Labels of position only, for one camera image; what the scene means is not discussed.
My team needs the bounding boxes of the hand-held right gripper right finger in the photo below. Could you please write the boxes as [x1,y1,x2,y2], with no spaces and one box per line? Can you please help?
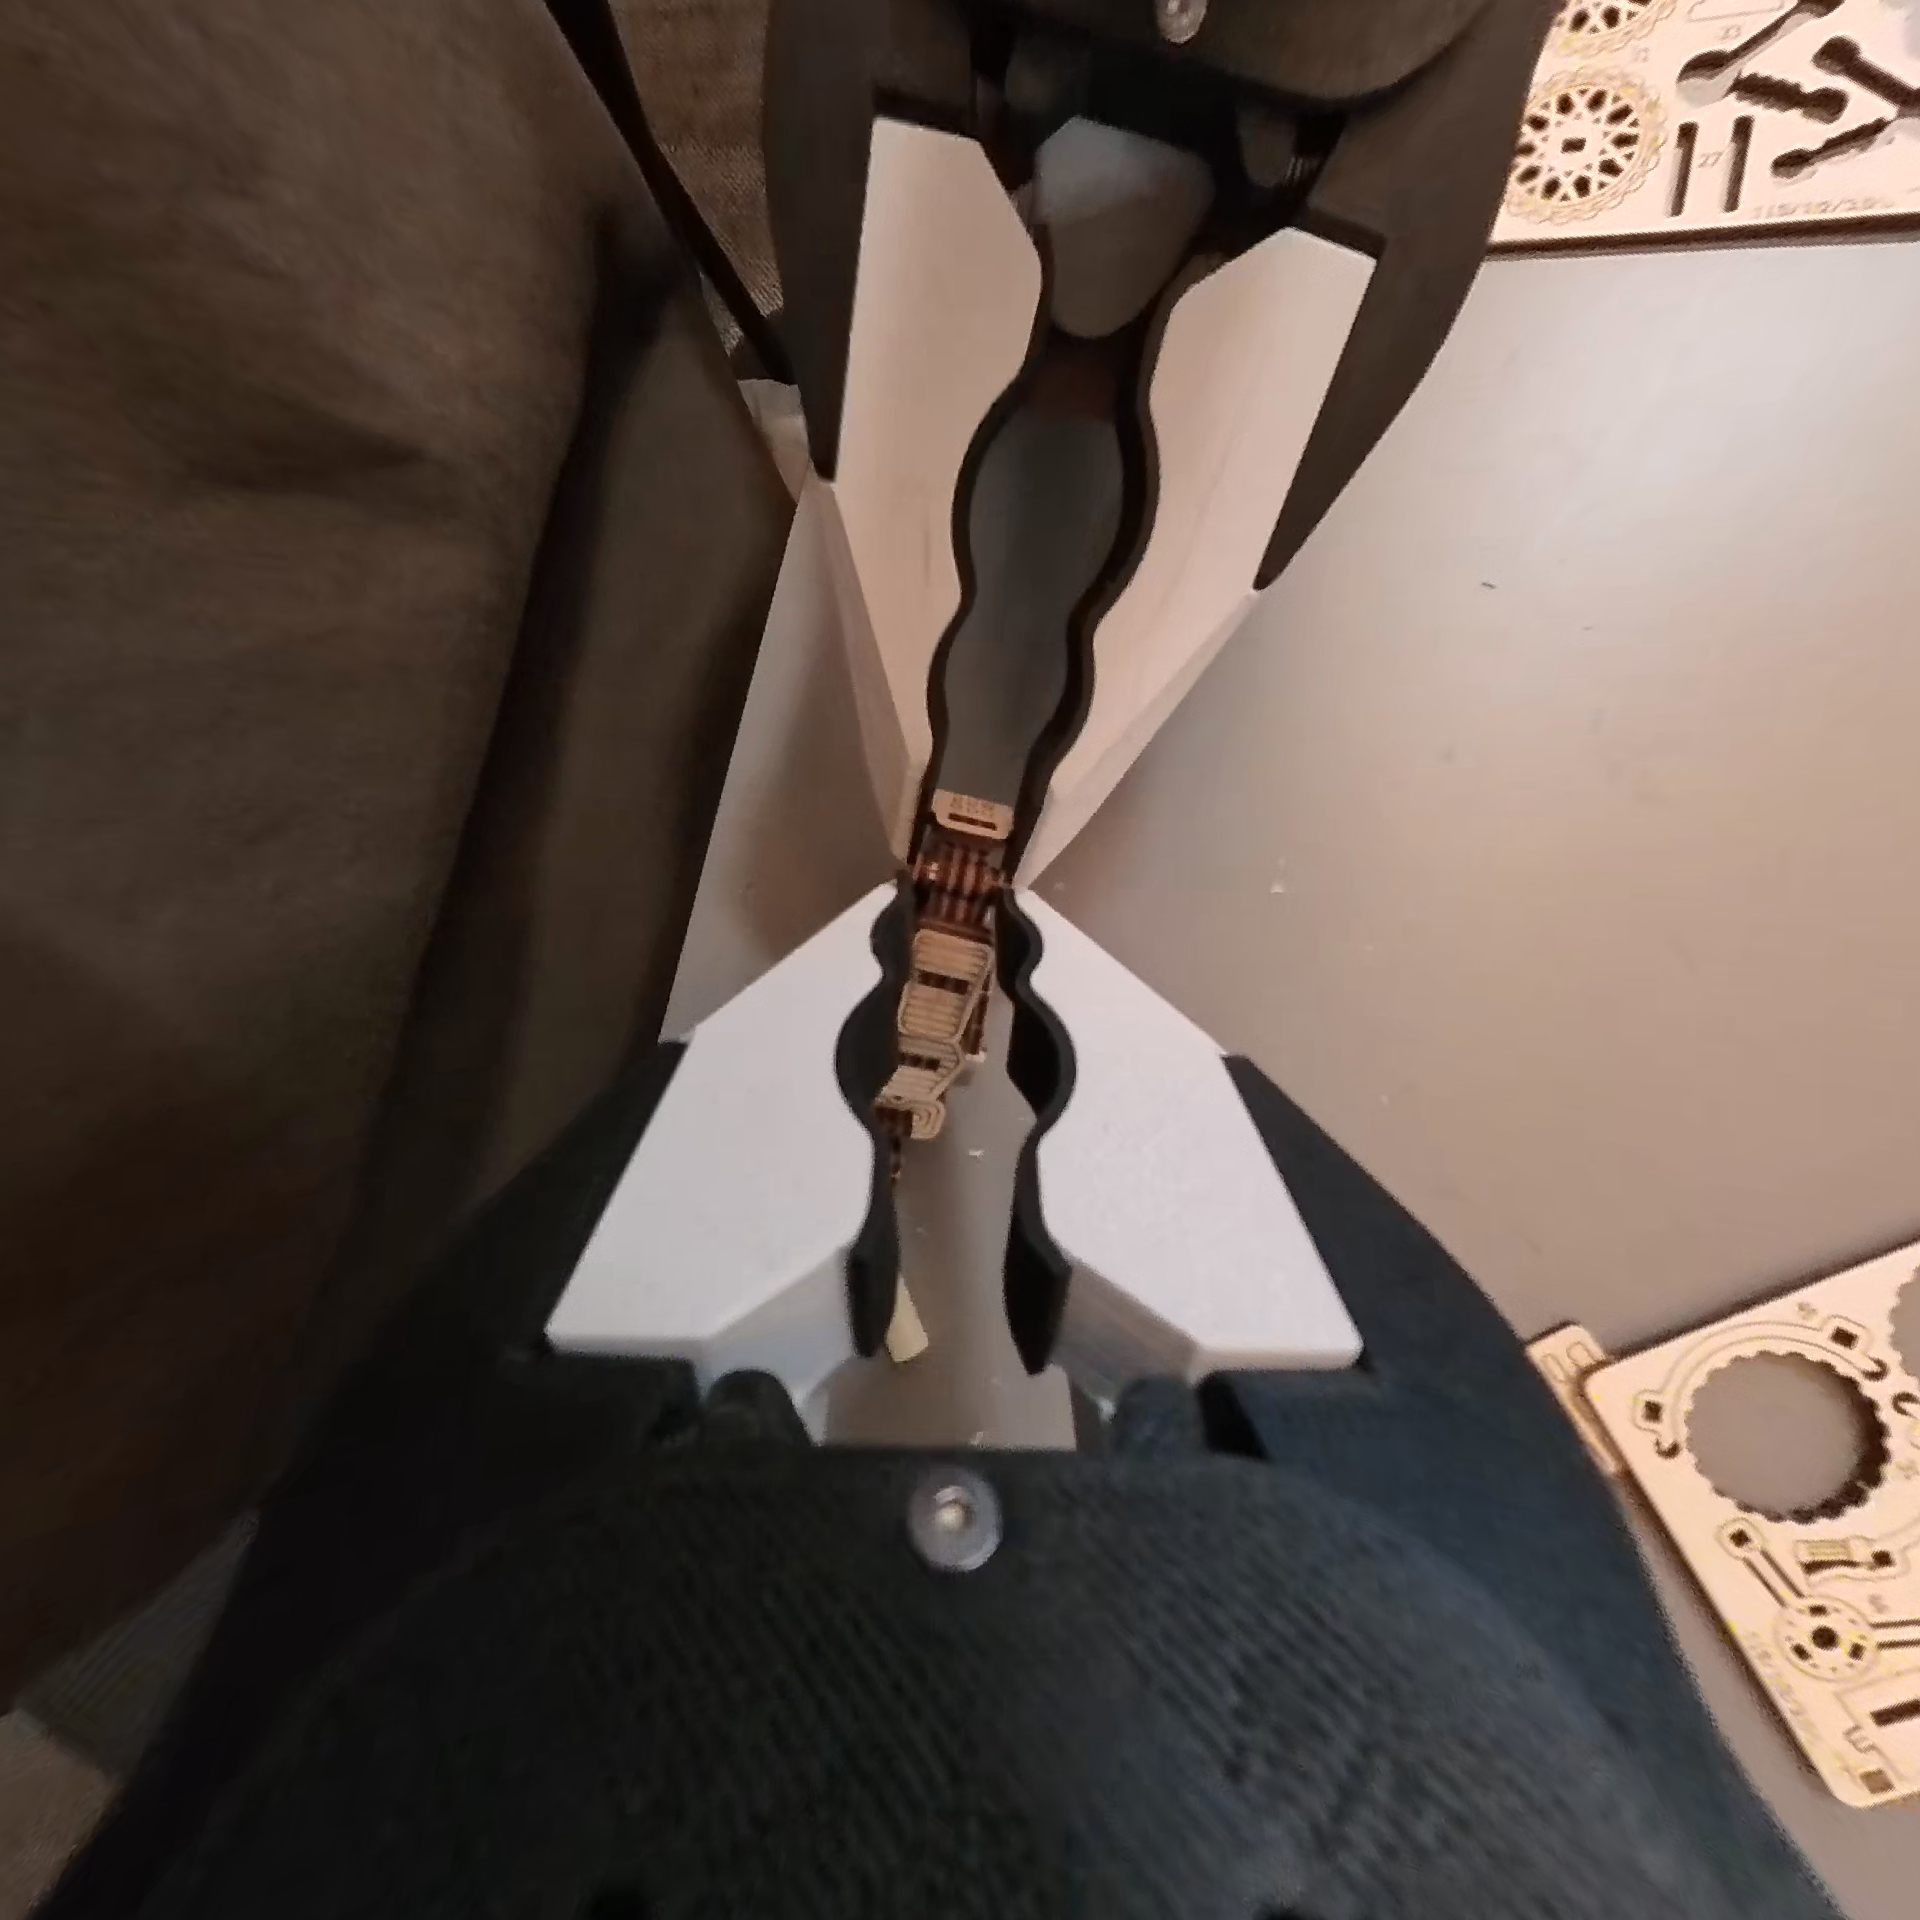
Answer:
[996,881,1372,1378]

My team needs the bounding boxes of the person's olive shirt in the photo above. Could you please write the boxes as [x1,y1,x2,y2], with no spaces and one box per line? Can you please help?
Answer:
[0,0,795,1699]

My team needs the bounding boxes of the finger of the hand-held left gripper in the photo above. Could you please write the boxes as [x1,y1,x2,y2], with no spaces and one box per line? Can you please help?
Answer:
[1015,221,1378,893]
[812,117,1053,893]

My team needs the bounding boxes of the wooden puzzle sheet round holes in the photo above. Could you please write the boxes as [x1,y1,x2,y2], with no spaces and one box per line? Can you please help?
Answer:
[1588,1241,1920,1806]

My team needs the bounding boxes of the wooden puzzle sheet with wheels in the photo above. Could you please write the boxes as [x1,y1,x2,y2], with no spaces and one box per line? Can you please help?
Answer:
[1491,0,1920,252]

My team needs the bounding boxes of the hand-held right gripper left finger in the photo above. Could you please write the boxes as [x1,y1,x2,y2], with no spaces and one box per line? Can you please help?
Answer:
[549,881,922,1367]

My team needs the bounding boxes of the grey desk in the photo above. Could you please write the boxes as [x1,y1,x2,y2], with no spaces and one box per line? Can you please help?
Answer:
[659,0,1920,1920]

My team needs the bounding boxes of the small wooden puzzle model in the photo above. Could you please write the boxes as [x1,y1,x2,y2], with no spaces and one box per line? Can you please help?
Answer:
[869,786,1015,1188]

